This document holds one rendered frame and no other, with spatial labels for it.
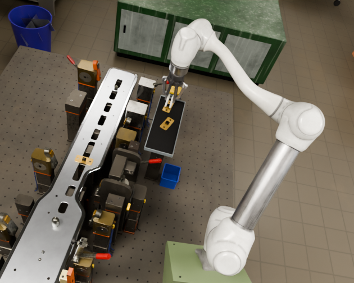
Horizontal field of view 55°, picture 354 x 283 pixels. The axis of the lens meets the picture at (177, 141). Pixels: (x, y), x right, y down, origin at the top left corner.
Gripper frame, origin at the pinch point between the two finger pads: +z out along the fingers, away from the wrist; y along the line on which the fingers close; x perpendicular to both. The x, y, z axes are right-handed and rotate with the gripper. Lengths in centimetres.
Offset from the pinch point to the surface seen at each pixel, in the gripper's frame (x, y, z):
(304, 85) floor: -231, -119, 120
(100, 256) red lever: 82, -2, 7
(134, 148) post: 28.4, 6.3, 10.2
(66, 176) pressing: 50, 30, 20
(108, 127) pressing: 14.6, 25.9, 20.2
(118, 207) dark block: 60, 0, 9
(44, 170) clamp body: 50, 42, 24
